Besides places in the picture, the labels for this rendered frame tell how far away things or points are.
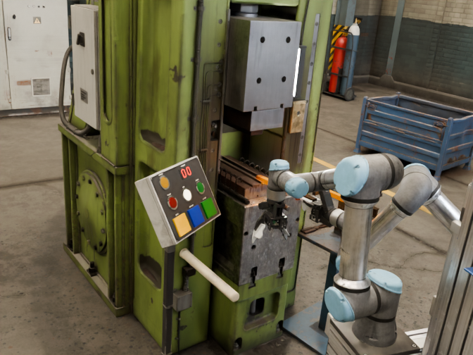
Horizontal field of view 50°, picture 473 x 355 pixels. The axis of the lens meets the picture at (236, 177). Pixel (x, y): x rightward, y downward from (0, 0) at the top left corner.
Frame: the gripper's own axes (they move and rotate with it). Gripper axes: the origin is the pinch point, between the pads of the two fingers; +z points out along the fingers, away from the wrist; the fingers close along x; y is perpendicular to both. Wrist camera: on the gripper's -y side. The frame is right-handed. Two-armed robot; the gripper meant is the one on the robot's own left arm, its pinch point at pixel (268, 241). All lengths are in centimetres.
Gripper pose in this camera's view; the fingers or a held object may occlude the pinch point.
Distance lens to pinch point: 211.0
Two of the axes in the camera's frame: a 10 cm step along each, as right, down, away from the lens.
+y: 3.3, 3.6, -8.7
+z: -0.7, 9.3, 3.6
